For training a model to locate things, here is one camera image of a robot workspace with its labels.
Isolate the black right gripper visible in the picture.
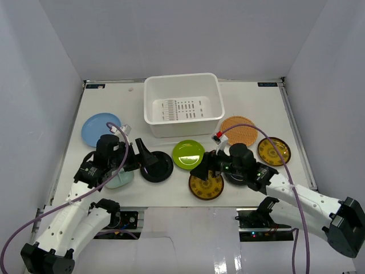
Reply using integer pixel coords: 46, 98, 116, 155
190, 146, 246, 181

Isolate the black round plate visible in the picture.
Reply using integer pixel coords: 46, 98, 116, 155
223, 173, 248, 187
140, 151, 173, 183

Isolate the yellow patterned plate front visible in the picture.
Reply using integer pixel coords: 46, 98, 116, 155
188, 171, 225, 201

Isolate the yellow patterned plate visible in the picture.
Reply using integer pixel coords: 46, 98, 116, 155
188, 171, 225, 201
257, 137, 291, 167

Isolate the lime green round plate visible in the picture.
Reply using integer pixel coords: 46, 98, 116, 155
172, 140, 205, 171

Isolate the pale green rectangular dish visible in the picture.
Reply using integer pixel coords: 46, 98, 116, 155
105, 168, 135, 190

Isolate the woven wicker round plate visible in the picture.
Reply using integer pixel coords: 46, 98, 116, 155
220, 116, 258, 147

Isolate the light blue round plate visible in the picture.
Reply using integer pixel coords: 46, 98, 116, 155
81, 112, 121, 147

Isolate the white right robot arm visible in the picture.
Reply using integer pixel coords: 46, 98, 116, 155
190, 143, 364, 258

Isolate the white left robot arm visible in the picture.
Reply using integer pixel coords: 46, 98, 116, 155
21, 134, 157, 273

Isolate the white plastic bin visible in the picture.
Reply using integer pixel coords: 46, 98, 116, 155
143, 73, 225, 138

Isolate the blue label sticker left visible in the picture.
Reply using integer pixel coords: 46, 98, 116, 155
85, 84, 106, 89

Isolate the blue label sticker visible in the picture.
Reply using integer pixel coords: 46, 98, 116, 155
85, 84, 106, 89
257, 82, 278, 87

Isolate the blue label sticker right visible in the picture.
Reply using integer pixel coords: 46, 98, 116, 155
257, 82, 278, 87

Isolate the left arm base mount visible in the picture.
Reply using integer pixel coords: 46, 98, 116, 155
94, 211, 143, 240

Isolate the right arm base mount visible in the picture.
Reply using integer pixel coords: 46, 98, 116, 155
235, 207, 294, 243

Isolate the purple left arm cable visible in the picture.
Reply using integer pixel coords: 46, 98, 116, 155
0, 122, 131, 274

